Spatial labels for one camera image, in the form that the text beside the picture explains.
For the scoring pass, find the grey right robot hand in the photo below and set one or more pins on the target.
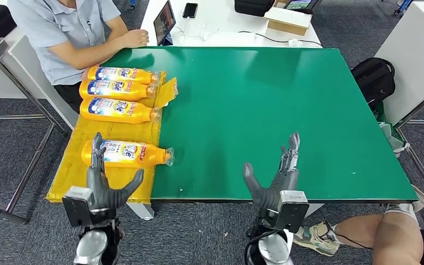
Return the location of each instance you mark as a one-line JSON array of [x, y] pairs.
[[274, 186]]

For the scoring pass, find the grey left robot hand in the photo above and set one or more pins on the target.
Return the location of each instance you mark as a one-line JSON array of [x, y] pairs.
[[104, 190]]

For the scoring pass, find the orange detergent bottle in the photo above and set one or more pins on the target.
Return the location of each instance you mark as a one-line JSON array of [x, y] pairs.
[[139, 153], [124, 75], [117, 90], [120, 111]]

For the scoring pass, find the dark smartphone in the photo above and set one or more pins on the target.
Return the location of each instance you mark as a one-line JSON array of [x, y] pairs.
[[190, 10]]

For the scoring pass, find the yellow taped cardboard sheet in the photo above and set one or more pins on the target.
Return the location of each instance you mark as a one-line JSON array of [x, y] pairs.
[[69, 175]]

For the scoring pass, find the white table leg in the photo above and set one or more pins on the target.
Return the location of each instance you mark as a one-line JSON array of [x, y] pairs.
[[140, 211], [313, 209]]

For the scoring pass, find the white plastic bag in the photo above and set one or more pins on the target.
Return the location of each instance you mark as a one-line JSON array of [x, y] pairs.
[[392, 140]]

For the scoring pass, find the green bag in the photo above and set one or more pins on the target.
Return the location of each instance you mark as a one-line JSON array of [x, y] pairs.
[[379, 113]]

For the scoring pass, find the person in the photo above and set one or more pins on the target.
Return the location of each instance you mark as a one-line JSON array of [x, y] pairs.
[[395, 239], [62, 40]]

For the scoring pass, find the white desk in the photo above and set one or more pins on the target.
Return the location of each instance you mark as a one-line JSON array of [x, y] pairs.
[[21, 80]]

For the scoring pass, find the black backpack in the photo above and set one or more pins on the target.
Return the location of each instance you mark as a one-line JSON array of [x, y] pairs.
[[372, 81]]

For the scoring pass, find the white power adapter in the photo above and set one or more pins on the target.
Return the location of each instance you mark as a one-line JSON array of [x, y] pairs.
[[294, 42]]

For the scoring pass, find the brown cardboard box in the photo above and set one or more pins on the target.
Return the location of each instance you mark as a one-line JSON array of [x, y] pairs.
[[287, 21]]

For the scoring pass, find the white table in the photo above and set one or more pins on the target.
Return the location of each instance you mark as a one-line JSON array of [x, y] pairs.
[[415, 46], [230, 25]]

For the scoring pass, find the black tablet on stand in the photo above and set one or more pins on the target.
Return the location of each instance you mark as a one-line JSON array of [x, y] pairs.
[[164, 22]]

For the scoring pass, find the black bag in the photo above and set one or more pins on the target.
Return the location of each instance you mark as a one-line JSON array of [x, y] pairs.
[[253, 7]]

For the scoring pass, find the black screen device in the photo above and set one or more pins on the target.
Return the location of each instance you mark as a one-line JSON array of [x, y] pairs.
[[301, 4]]

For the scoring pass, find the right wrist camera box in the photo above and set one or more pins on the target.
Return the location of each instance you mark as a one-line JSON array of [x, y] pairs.
[[292, 210]]

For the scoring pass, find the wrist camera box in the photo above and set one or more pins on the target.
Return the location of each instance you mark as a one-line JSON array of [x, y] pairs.
[[78, 206], [292, 210]]

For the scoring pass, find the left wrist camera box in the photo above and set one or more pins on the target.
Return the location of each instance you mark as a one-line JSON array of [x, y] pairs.
[[78, 206]]

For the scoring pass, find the blue metal trolley frame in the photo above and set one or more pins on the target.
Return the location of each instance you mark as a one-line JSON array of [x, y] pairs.
[[403, 6]]

